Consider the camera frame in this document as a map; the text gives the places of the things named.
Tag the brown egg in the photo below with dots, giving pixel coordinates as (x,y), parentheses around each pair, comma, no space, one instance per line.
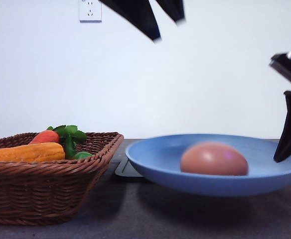
(214,159)

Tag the blue round plate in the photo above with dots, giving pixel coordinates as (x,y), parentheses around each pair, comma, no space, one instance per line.
(158,160)

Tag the brown wicker basket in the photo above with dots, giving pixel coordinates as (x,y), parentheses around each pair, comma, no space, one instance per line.
(51,192)

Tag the green plastic leaves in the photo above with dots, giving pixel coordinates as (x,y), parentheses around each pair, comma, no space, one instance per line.
(68,136)

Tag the orange toy carrot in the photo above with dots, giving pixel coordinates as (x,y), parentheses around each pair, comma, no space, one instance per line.
(46,136)

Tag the green toy vegetable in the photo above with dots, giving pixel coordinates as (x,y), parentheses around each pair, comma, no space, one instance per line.
(81,155)

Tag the black rectangular tray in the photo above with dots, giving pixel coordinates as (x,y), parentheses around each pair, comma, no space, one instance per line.
(125,168)

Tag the yellow toy corn cob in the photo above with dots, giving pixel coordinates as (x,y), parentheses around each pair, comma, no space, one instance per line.
(33,152)

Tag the white wall socket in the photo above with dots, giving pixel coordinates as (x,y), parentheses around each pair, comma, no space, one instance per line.
(90,11)

